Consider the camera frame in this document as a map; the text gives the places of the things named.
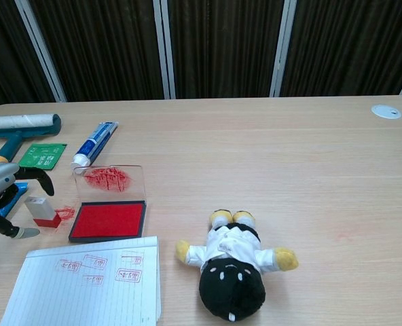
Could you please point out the white lined notepad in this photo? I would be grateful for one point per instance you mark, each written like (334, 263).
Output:
(85, 299)

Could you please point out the red ink pad clear lid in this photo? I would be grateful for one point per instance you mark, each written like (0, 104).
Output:
(107, 220)

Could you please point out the black plush doll white coat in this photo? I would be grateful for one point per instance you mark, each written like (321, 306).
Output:
(231, 288)

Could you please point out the white red rubber stamp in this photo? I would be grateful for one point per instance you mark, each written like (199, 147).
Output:
(41, 208)

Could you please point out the green sachet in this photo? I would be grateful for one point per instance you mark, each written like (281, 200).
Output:
(43, 158)

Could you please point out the blue white toothpaste tube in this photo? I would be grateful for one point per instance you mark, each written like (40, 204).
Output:
(92, 144)

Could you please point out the teal lint roller orange tip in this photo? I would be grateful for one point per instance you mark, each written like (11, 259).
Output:
(24, 122)

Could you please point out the blue snack packet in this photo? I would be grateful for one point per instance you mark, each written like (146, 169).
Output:
(20, 190)

